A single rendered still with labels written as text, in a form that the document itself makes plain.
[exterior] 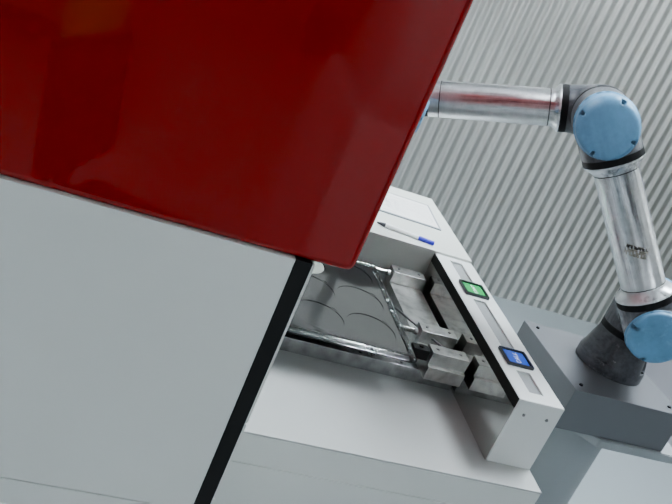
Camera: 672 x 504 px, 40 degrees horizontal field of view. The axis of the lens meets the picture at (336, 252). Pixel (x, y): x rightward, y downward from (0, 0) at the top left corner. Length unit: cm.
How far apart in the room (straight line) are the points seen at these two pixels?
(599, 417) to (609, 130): 60
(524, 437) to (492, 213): 292
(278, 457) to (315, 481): 8
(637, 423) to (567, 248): 284
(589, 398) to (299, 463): 66
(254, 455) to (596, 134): 83
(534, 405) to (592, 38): 294
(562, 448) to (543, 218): 266
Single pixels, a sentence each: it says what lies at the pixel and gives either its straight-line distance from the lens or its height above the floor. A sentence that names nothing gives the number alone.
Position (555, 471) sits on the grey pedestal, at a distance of 214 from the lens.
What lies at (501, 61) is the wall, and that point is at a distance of 427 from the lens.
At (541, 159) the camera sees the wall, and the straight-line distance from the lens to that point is 452.
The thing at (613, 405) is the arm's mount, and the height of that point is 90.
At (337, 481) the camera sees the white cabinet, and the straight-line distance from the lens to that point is 157.
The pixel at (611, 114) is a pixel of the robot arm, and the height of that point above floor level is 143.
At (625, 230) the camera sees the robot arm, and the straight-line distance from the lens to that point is 182.
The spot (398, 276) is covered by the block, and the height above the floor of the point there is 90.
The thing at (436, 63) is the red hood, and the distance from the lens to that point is 104.
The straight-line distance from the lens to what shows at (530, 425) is 169.
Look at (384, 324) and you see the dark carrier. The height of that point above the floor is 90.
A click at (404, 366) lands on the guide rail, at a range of 180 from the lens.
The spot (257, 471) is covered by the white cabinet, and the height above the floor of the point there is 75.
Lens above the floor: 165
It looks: 22 degrees down
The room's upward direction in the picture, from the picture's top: 24 degrees clockwise
